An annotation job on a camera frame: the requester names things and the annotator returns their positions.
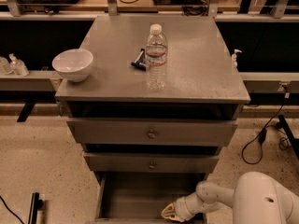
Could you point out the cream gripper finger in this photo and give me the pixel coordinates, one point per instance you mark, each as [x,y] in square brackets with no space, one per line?
[169,211]
[173,218]

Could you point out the black table leg right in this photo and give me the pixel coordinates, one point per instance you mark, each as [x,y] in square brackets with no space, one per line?
[294,141]

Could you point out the black stand foot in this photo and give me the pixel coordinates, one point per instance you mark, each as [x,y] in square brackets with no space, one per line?
[35,206]

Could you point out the white bowl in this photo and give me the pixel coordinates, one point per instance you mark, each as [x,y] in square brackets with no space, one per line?
[73,64]

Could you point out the black and white razor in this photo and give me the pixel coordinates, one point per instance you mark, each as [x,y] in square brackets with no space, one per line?
[139,62]

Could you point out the clear bottle at left edge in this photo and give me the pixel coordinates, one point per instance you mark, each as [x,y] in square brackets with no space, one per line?
[5,67]

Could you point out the grey bottom drawer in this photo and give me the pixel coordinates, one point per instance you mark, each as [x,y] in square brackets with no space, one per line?
[140,198]

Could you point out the grey drawer cabinet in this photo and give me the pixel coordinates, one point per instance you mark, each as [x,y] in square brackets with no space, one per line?
[202,83]

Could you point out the grey drawer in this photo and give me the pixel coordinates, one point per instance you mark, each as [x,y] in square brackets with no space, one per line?
[140,198]
[165,132]
[144,163]

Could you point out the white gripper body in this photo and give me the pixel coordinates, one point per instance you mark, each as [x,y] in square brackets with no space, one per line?
[181,209]

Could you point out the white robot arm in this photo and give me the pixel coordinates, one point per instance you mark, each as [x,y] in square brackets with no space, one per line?
[256,199]

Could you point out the clear sanitizer bottle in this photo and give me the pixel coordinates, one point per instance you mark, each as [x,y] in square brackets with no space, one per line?
[18,66]

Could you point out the small white pump bottle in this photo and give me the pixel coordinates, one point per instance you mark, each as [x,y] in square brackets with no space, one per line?
[234,56]

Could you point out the grey top drawer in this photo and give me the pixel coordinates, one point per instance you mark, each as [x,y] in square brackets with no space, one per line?
[165,132]

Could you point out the grey middle drawer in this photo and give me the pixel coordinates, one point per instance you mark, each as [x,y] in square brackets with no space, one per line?
[144,163]

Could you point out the clear plastic water bottle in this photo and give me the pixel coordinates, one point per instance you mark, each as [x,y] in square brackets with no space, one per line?
[156,52]

